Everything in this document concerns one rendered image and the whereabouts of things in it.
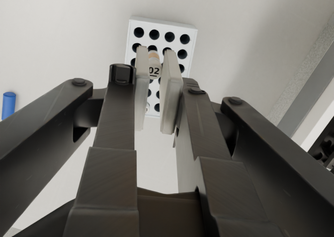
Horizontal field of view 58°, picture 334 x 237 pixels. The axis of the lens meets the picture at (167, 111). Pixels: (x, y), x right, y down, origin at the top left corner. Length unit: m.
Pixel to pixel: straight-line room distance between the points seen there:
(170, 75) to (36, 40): 0.31
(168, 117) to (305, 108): 0.24
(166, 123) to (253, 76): 0.31
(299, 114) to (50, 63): 0.32
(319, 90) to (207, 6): 0.17
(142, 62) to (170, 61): 0.02
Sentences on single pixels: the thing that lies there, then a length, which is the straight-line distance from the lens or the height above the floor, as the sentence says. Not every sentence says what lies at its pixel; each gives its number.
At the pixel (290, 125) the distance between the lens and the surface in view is 0.38.
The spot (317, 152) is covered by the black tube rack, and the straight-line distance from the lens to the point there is 0.41.
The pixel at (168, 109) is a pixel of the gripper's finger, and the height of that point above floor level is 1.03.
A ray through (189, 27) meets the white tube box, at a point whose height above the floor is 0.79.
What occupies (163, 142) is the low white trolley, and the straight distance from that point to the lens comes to 0.47.
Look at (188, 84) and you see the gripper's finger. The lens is 0.17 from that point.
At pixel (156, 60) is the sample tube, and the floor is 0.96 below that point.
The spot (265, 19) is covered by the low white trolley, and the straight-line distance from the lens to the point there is 0.44.
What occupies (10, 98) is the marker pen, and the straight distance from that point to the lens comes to 0.47.
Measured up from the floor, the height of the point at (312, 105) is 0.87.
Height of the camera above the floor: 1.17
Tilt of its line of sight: 66 degrees down
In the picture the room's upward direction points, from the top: 173 degrees clockwise
